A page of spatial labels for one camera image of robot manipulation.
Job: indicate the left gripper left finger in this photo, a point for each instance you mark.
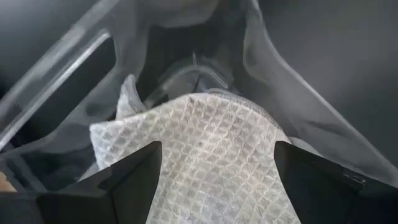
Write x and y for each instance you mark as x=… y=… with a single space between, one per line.
x=93 y=199

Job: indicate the clear plastic basket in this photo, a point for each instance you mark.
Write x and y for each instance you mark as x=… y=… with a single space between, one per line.
x=280 y=81

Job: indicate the white waffle-weave towel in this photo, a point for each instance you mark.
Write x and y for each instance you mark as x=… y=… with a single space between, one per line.
x=217 y=149

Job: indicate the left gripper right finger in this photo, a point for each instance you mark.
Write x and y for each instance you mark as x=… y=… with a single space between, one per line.
x=335 y=196

